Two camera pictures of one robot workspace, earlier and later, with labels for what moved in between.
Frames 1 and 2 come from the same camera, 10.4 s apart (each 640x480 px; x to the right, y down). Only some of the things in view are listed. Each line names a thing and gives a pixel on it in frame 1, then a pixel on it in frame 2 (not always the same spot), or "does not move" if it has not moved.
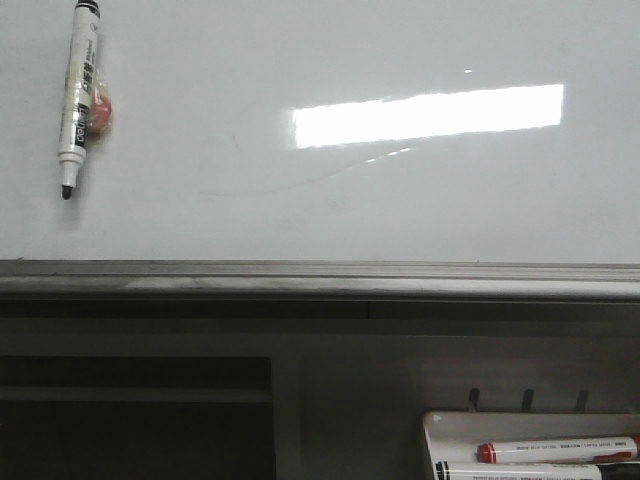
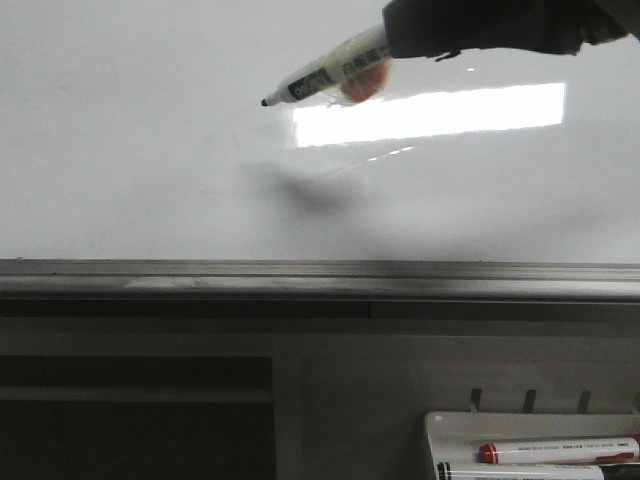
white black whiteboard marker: [74, 147] → [346, 59]
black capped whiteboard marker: [526, 471] does not move
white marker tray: [455, 437] does not move
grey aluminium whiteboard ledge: [244, 289] does not move
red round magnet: [100, 113] → [366, 84]
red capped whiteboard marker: [570, 451] does not move
